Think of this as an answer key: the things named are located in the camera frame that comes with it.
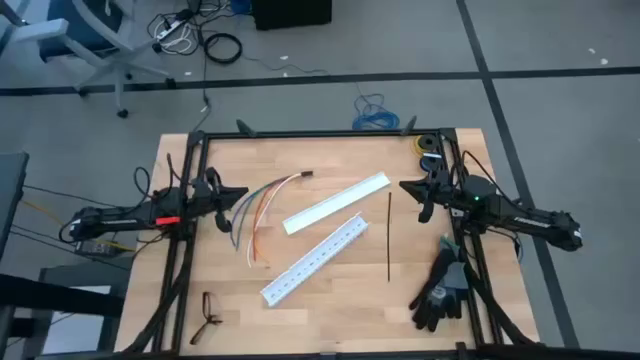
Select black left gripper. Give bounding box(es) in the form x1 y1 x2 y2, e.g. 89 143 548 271
185 167 250 234

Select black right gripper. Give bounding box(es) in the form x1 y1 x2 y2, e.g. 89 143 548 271
399 168 466 224

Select multicolour jumper wire bundle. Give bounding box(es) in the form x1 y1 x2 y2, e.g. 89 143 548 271
229 171 314 269

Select white cable duct lid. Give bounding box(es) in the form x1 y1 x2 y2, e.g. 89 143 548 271
282 171 392 236

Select white slotted cable duct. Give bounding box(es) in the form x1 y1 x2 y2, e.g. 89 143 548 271
259 212 370 308

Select black grey work glove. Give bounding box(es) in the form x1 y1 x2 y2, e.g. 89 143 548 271
408 247 464 332
438 234 472 321

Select black eyeglasses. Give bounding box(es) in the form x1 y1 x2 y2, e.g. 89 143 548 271
188 291 224 346

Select black power adapter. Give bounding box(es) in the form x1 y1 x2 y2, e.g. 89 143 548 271
74 238 119 257

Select white power strip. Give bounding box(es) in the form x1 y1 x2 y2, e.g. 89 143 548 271
155 12 191 41

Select office chair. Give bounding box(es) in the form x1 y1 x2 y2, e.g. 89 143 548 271
0 0 176 119

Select large black box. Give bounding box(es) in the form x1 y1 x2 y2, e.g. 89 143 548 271
250 0 333 31

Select dark grey bench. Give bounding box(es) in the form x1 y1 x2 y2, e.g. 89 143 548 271
0 257 132 360

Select dark desk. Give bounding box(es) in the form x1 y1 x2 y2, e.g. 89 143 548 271
0 152 30 261

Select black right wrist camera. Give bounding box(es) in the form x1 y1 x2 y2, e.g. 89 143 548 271
434 182 459 206

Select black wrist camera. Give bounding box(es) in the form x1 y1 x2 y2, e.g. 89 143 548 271
434 182 459 206
193 180 217 207

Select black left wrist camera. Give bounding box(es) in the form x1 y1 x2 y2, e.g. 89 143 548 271
193 180 217 207

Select yellow wire spool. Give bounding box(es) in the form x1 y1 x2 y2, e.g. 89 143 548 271
412 133 439 157

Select blue cable coil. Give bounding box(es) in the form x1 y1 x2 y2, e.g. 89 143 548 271
351 82 401 131

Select black aluminium rig frame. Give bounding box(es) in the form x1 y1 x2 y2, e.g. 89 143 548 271
119 115 546 360

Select black floor cable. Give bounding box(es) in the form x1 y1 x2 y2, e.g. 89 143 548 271
189 29 214 134

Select black cable coil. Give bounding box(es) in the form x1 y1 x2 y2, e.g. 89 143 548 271
203 32 244 65

